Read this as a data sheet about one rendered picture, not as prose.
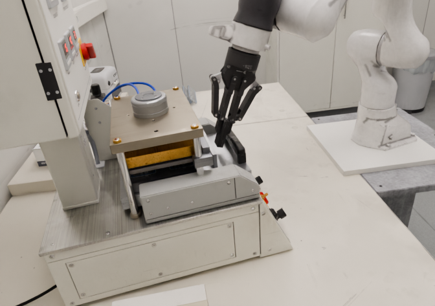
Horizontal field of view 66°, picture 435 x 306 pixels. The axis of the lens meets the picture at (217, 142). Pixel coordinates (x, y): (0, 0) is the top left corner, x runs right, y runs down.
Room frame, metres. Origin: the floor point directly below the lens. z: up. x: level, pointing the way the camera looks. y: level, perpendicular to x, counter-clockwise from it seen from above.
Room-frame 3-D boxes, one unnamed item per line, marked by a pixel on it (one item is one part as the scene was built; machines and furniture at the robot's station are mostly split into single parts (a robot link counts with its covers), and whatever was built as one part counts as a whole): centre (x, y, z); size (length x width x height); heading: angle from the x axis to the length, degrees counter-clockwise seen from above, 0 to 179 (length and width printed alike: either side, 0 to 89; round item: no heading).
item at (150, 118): (0.72, 0.18, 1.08); 0.31 x 0.24 x 0.13; 12
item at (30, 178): (1.39, 0.59, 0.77); 0.84 x 0.30 x 0.04; 4
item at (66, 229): (0.70, 0.18, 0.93); 0.46 x 0.35 x 0.01; 102
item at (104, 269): (0.73, 0.14, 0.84); 0.53 x 0.37 x 0.17; 102
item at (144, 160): (0.72, 0.14, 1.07); 0.22 x 0.17 x 0.10; 12
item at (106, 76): (1.69, 0.61, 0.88); 0.25 x 0.20 x 0.17; 88
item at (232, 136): (0.75, -0.04, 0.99); 0.15 x 0.02 x 0.04; 12
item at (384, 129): (1.09, -0.61, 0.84); 0.22 x 0.19 x 0.14; 99
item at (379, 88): (1.11, -0.55, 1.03); 0.18 x 0.11 x 0.25; 37
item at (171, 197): (0.59, 0.04, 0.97); 0.25 x 0.05 x 0.07; 102
